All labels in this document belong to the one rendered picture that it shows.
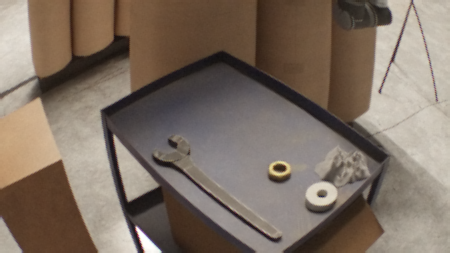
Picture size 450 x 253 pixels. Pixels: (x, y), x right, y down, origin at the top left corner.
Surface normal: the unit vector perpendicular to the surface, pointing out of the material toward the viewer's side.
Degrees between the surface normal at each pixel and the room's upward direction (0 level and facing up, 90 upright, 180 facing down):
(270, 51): 90
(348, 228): 26
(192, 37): 90
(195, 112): 0
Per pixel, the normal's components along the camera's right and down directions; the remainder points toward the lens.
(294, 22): 0.30, 0.58
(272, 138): 0.02, -0.80
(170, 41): -0.28, 0.57
